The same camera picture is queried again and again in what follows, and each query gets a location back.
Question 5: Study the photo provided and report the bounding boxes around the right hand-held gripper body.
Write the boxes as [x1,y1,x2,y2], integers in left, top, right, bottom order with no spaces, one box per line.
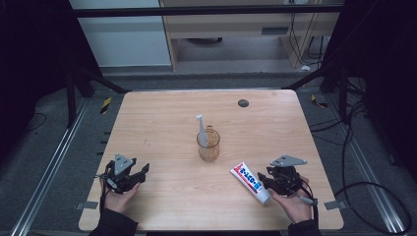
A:
[266,154,308,197]

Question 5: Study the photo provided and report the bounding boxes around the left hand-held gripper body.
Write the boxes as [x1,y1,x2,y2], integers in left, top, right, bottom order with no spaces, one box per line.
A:
[104,153,136,195]

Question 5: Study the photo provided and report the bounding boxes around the white toothpaste tube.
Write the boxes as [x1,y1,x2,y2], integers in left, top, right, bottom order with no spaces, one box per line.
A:
[229,161,272,206]

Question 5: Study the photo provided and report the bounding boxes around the clear amber glass cup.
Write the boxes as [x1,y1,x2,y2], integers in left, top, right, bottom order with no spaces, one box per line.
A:
[196,125,221,163]

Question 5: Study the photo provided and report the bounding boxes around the white electric toothbrush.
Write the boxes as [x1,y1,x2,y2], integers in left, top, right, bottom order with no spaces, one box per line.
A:
[196,114,209,148]

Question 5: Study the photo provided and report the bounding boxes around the person's left hand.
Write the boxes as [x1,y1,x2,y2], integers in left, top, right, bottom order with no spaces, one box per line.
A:
[103,181,142,214]

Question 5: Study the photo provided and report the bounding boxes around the person's right hand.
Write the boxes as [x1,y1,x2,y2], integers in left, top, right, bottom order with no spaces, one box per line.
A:
[267,176,314,224]

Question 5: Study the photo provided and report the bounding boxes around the yellow black striped tape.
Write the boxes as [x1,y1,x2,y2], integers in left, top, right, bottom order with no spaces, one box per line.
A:
[310,93,328,109]
[99,96,112,115]

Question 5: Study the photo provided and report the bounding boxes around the black metal stand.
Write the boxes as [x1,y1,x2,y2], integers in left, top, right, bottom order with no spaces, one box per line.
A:
[65,65,131,129]
[283,62,349,122]

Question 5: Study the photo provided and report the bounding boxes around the white cabinet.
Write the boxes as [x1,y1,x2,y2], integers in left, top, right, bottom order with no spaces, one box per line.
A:
[69,0,172,68]

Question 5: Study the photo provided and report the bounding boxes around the black curtain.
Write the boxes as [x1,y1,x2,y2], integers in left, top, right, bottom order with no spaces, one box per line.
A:
[0,0,99,158]
[323,0,417,178]

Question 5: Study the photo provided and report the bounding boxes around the light wooden desk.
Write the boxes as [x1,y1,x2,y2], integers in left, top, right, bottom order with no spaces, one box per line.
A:
[159,0,340,72]

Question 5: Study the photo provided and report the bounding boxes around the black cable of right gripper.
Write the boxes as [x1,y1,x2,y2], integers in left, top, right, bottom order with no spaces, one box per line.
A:
[294,186,320,227]

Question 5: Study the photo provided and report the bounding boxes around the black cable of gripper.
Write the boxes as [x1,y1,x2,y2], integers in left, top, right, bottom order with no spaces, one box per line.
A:
[97,163,113,214]
[294,186,320,227]

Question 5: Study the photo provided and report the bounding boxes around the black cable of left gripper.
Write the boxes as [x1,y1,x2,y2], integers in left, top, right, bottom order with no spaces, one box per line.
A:
[97,163,113,214]

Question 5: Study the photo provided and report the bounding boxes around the grey metal table bracket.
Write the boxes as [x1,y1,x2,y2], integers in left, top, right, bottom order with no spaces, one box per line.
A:
[76,201,98,210]
[324,200,347,210]

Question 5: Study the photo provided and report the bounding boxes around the long black looped floor cable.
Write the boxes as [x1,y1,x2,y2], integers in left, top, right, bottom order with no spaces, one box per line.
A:
[333,97,412,235]

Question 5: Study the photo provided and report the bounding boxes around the aluminium floor rail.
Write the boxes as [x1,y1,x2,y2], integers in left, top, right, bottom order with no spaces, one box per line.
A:
[9,97,89,236]
[328,94,407,235]

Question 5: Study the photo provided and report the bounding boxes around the thin black floor cable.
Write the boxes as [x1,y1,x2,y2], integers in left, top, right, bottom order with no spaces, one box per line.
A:
[28,112,47,132]

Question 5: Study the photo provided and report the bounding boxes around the black cables under desk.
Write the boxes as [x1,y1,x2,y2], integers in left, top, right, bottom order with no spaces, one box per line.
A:
[288,13,327,67]

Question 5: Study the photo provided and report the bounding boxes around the black horizontal frame bar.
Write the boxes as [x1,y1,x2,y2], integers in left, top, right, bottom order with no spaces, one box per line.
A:
[73,4,343,18]

